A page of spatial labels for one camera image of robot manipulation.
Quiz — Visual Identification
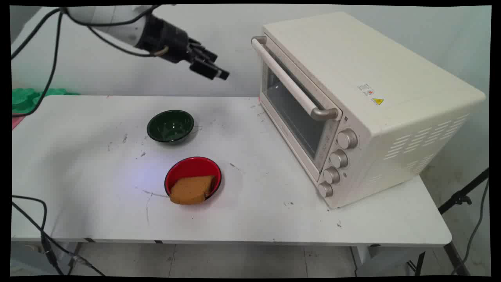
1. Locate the silver oven knob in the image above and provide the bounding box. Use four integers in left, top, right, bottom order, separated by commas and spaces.
337, 129, 359, 150
317, 181, 334, 198
323, 166, 341, 184
329, 149, 349, 169

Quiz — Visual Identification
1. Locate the oven door with bar handle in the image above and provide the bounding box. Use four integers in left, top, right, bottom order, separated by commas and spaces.
251, 35, 343, 183

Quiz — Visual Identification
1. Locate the black tripod stand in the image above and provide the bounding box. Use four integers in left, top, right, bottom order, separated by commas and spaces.
407, 167, 490, 277

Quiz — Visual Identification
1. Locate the red bowl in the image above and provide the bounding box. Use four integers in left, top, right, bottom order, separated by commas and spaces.
164, 157, 222, 202

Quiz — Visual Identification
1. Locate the green silicone mold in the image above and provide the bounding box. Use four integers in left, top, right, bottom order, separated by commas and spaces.
12, 87, 81, 115

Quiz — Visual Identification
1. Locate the dark green bowl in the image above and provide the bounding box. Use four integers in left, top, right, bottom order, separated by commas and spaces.
147, 110, 195, 144

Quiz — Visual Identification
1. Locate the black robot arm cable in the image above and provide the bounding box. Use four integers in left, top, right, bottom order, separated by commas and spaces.
11, 5, 169, 118

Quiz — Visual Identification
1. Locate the black cable with connector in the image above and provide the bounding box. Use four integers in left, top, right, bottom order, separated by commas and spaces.
12, 194, 107, 277

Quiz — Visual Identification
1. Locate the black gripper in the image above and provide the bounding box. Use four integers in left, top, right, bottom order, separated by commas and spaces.
135, 14, 231, 81

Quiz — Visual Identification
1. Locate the cream toaster oven body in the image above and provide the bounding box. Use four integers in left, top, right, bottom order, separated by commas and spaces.
258, 11, 487, 210

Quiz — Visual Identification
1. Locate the grey hanging cable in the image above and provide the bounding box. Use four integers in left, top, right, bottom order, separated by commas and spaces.
450, 178, 490, 275

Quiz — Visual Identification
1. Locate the black table leg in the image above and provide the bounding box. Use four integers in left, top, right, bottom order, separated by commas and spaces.
443, 241, 471, 277

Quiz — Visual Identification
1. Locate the brown bread slice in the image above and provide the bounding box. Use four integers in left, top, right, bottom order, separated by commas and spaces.
169, 175, 217, 206

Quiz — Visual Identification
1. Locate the yellow warning label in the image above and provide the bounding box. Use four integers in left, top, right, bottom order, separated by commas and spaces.
357, 83, 384, 106

